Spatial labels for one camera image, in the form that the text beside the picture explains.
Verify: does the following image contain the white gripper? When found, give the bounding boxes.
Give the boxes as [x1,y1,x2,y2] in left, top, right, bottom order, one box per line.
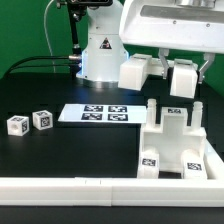
[119,0,224,84]

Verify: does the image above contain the white chair seat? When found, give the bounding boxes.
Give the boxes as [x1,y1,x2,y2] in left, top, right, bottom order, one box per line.
[139,99,206,173]

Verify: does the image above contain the white cube nut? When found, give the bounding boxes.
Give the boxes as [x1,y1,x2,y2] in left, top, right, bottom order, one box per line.
[7,115,29,136]
[32,110,53,130]

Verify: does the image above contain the white cube nut front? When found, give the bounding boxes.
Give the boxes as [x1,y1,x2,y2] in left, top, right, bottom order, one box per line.
[7,115,29,136]

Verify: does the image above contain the white long chair back bar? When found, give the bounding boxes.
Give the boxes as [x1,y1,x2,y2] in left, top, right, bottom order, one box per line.
[118,54,198,99]

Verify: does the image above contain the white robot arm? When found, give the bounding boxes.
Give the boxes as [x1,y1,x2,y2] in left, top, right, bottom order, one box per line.
[78,0,224,90]

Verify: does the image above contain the white tag base sheet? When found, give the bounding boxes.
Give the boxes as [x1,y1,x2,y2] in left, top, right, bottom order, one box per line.
[58,104,146,124]

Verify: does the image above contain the white L-shaped fence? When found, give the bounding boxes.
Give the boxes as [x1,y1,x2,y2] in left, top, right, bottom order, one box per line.
[0,145,224,207]

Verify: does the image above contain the grey cable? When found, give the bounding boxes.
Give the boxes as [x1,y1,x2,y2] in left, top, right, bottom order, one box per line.
[43,0,58,74]

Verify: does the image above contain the black cables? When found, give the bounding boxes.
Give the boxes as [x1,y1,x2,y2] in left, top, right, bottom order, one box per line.
[6,55,83,76]

